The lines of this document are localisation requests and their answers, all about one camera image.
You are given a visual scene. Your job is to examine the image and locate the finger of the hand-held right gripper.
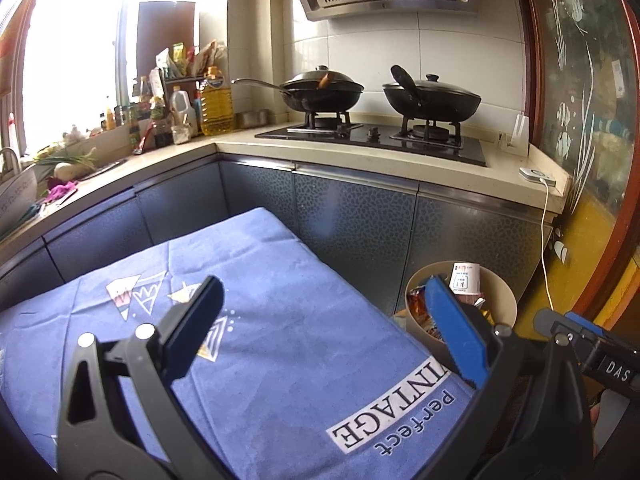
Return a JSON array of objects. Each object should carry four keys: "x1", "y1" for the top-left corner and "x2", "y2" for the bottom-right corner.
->
[
  {"x1": 565, "y1": 312, "x2": 608, "y2": 341},
  {"x1": 532, "y1": 309, "x2": 581, "y2": 356}
]

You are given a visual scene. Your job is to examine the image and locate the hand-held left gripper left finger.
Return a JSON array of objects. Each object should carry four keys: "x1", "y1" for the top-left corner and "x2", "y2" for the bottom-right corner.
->
[{"x1": 56, "y1": 275, "x2": 236, "y2": 480}]

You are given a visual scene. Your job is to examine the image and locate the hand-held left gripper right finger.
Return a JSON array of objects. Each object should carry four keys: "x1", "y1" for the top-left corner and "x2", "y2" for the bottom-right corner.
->
[{"x1": 425, "y1": 275, "x2": 596, "y2": 480}]

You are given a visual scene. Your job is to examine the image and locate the beige trash bin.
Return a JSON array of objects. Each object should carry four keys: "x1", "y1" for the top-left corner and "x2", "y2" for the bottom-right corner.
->
[{"x1": 404, "y1": 258, "x2": 518, "y2": 356}]

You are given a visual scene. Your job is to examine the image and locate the small white box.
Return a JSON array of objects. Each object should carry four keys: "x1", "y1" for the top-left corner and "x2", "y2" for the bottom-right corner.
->
[{"x1": 450, "y1": 261, "x2": 482, "y2": 297}]

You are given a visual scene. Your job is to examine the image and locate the blue printed tablecloth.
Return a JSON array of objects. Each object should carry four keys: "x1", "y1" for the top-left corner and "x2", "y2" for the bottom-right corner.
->
[{"x1": 0, "y1": 206, "x2": 476, "y2": 480}]

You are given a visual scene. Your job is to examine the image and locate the white charger puck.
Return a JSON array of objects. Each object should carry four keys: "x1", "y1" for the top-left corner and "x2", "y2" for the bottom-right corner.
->
[{"x1": 518, "y1": 166, "x2": 557, "y2": 187}]

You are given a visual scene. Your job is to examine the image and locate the grey kitchen cabinet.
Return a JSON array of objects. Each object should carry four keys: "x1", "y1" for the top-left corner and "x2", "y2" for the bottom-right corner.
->
[{"x1": 0, "y1": 125, "x2": 571, "y2": 331}]

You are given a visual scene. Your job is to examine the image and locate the purple vegetable scraps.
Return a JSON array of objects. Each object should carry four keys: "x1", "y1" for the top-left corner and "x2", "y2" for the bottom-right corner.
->
[{"x1": 42, "y1": 182, "x2": 81, "y2": 206}]

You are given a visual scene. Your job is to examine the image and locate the white plastic stand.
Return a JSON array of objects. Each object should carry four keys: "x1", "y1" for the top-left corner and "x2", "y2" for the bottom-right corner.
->
[{"x1": 497, "y1": 114, "x2": 531, "y2": 156}]

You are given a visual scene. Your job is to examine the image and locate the group of condiment bottles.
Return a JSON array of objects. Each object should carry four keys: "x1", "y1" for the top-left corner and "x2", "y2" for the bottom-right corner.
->
[{"x1": 97, "y1": 75, "x2": 173, "y2": 151}]

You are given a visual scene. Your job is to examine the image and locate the white radish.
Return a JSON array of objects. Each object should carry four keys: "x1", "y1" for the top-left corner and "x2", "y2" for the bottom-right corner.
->
[{"x1": 52, "y1": 162, "x2": 91, "y2": 180}]

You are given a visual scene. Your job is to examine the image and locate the black gas stove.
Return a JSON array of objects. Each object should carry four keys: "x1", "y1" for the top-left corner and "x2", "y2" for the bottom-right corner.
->
[{"x1": 255, "y1": 110, "x2": 487, "y2": 167}]

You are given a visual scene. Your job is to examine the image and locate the green onions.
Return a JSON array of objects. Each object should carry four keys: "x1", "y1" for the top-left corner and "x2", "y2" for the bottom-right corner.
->
[{"x1": 32, "y1": 147, "x2": 98, "y2": 171}]

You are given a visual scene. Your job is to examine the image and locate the painted glass sliding door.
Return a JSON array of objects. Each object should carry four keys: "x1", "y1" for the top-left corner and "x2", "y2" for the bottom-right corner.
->
[{"x1": 517, "y1": 0, "x2": 640, "y2": 331}]

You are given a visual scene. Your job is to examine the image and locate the small steel pot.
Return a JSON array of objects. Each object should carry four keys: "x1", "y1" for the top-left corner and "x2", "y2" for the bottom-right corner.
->
[{"x1": 236, "y1": 109, "x2": 271, "y2": 130}]

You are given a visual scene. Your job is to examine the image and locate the white plastic jug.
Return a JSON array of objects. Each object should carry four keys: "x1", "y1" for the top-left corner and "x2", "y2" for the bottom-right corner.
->
[{"x1": 170, "y1": 87, "x2": 197, "y2": 143}]

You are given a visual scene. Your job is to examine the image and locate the yellow cooking oil bottle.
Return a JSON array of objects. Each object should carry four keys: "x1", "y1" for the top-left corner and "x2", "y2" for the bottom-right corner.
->
[{"x1": 200, "y1": 66, "x2": 235, "y2": 136}]

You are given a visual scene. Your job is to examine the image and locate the white patterned basin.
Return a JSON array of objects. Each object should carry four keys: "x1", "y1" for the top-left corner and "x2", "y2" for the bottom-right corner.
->
[{"x1": 0, "y1": 162, "x2": 40, "y2": 231}]

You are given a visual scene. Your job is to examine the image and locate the black pan with lid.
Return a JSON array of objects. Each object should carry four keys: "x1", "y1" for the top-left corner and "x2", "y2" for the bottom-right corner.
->
[{"x1": 382, "y1": 65, "x2": 482, "y2": 123}]

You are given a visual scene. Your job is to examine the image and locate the black wok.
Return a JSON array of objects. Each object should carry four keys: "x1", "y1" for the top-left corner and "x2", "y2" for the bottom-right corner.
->
[{"x1": 231, "y1": 65, "x2": 365, "y2": 113}]

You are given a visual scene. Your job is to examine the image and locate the rack of seasoning packets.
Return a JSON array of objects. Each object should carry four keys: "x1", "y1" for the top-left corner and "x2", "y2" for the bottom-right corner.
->
[{"x1": 152, "y1": 40, "x2": 228, "y2": 83}]

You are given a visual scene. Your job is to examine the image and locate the kitchen window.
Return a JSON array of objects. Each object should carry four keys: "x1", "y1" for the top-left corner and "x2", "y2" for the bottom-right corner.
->
[{"x1": 0, "y1": 0, "x2": 141, "y2": 161}]

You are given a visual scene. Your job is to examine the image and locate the white charging cable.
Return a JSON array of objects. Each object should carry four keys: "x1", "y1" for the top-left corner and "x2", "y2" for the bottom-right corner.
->
[{"x1": 540, "y1": 185, "x2": 557, "y2": 311}]

